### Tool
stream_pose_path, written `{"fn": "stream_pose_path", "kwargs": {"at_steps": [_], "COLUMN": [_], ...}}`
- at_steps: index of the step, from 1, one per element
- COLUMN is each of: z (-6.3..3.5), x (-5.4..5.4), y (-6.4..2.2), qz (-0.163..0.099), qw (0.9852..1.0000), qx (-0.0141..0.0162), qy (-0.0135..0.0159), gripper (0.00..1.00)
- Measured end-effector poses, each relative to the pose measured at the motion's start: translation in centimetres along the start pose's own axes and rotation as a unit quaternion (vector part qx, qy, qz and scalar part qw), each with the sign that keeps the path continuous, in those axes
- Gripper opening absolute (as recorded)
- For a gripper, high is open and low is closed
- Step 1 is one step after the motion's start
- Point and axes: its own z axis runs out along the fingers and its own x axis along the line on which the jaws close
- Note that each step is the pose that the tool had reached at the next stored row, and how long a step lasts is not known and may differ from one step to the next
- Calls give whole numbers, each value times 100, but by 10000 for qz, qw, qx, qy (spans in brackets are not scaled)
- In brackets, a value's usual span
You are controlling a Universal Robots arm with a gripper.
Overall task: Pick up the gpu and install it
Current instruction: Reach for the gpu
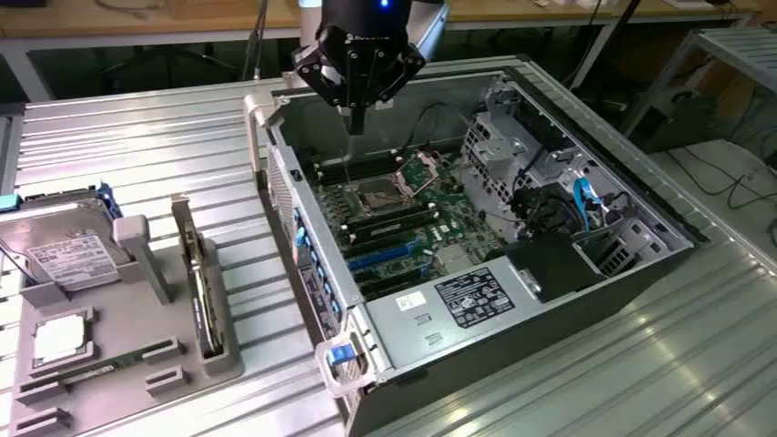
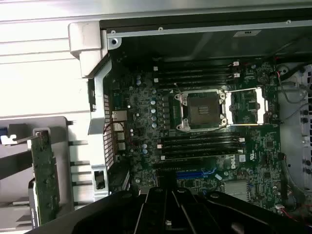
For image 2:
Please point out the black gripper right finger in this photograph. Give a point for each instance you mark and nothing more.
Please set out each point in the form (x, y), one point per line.
(231, 214)

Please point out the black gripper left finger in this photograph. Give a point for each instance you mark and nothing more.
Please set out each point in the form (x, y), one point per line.
(109, 212)

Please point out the green GPU card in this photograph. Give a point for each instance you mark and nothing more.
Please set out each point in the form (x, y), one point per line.
(45, 170)

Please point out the silver chipset heatsink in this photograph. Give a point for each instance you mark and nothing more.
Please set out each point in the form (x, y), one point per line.
(236, 188)

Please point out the blue expansion slot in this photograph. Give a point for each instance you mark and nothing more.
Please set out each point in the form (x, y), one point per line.
(192, 174)

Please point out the black RAM slot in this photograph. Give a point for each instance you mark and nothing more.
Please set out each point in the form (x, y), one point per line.
(202, 138)
(197, 156)
(195, 78)
(195, 67)
(202, 150)
(195, 84)
(195, 73)
(197, 144)

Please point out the green Dell motherboard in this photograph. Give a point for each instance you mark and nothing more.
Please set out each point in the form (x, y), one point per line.
(265, 151)

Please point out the silver ethernet port block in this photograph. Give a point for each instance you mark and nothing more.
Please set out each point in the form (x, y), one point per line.
(119, 115)

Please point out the CPU socket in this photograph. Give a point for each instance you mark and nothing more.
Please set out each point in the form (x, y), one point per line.
(202, 109)

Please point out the silver socket cover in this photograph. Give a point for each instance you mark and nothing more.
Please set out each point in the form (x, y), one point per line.
(264, 104)

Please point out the silver open PC case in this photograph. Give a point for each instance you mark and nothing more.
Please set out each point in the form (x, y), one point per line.
(97, 97)

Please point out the thin metal locking lever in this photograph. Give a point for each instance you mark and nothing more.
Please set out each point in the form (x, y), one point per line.
(179, 91)

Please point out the white case sticker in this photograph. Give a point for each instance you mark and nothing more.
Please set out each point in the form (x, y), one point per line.
(247, 33)

